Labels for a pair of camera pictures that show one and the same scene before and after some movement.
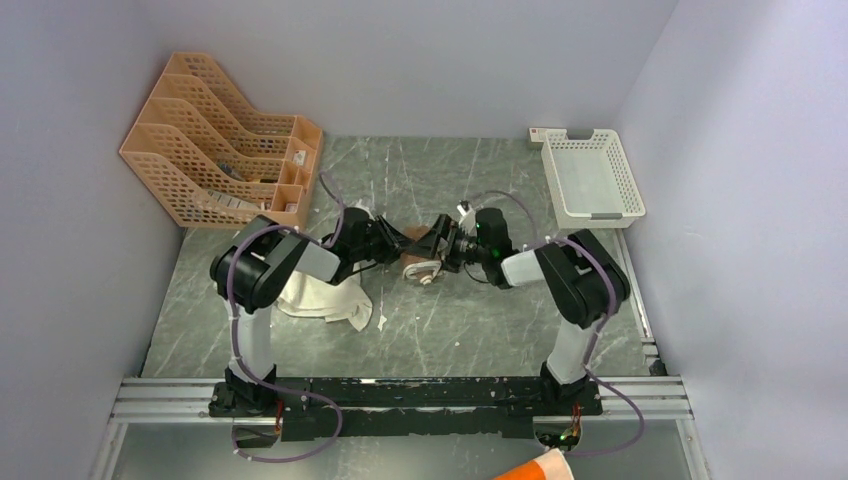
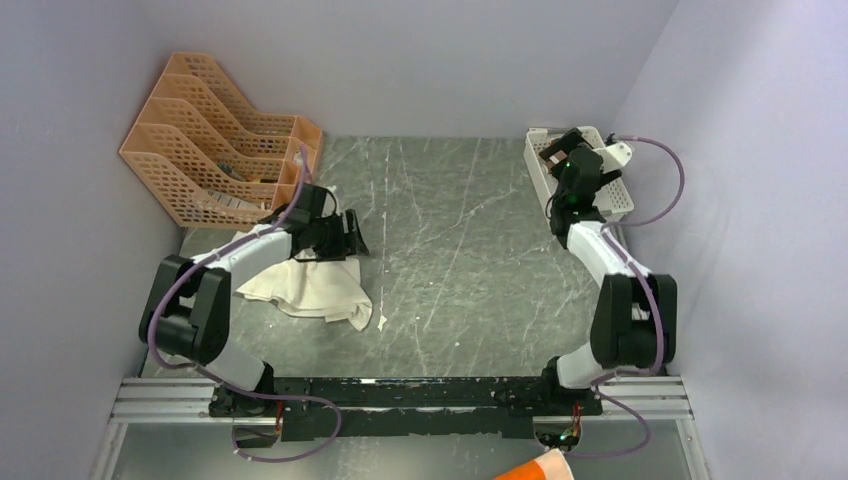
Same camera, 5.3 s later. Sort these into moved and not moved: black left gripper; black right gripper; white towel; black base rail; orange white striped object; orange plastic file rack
Moved: black right gripper; black left gripper
Not moved: orange white striped object; orange plastic file rack; black base rail; white towel
